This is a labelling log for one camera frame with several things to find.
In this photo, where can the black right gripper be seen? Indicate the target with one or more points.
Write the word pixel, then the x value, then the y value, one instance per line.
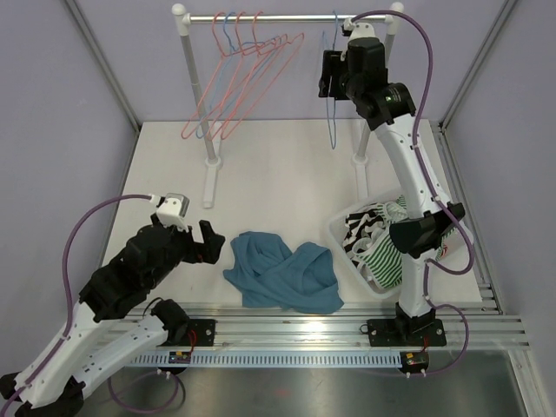
pixel 333 64

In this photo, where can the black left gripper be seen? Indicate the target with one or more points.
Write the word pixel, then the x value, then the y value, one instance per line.
pixel 208 250

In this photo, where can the light blue wire hanger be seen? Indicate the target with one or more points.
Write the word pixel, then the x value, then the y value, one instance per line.
pixel 251 58

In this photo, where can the pink wire hanger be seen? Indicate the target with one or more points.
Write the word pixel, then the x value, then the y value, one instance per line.
pixel 191 126
pixel 293 43
pixel 244 73

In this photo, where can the blue tank top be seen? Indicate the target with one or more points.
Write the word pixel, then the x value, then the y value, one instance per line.
pixel 268 274

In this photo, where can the black white striped tank top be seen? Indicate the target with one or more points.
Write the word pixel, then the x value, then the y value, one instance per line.
pixel 364 228

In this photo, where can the green white striped tank top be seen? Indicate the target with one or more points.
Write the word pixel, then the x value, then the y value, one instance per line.
pixel 382 262

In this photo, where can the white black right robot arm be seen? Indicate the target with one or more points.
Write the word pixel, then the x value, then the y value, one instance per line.
pixel 359 74

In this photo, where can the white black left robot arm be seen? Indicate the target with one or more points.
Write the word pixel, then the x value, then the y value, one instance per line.
pixel 70 370

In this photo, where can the white silver clothes rack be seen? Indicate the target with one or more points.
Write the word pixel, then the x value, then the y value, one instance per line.
pixel 184 20

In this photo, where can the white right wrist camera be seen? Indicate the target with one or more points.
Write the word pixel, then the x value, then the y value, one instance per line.
pixel 355 30

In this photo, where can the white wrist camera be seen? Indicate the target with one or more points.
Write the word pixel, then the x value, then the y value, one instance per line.
pixel 355 30
pixel 171 209

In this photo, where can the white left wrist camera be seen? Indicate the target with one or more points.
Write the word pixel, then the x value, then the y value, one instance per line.
pixel 171 209

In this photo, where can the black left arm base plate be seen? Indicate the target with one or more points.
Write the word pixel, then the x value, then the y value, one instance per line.
pixel 199 333

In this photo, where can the white slotted cable duct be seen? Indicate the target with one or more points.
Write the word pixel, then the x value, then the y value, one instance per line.
pixel 269 359

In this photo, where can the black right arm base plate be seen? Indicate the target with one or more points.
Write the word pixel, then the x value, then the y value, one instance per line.
pixel 384 333

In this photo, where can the aluminium mounting rail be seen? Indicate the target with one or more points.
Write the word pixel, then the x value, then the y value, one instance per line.
pixel 238 327

